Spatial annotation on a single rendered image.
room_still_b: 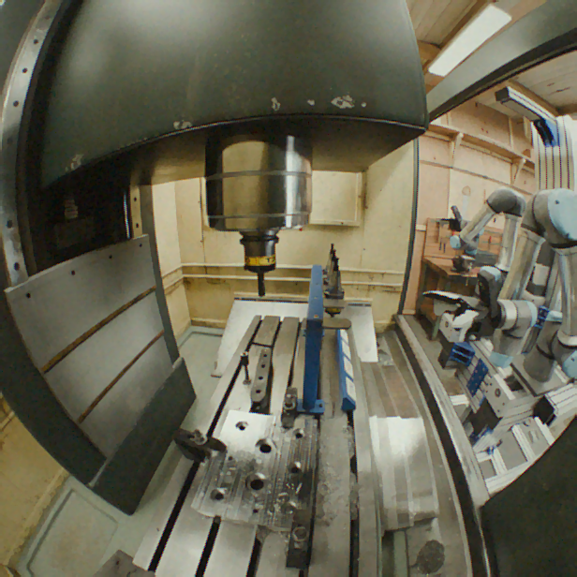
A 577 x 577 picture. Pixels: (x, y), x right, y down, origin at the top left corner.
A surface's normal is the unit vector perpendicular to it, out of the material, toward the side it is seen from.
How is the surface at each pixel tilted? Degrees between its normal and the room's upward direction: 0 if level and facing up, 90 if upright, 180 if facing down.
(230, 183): 90
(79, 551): 0
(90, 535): 0
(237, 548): 0
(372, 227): 88
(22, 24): 90
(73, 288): 90
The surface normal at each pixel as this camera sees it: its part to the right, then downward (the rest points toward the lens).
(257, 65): -0.12, 0.37
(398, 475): -0.02, -0.87
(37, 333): 0.99, 0.05
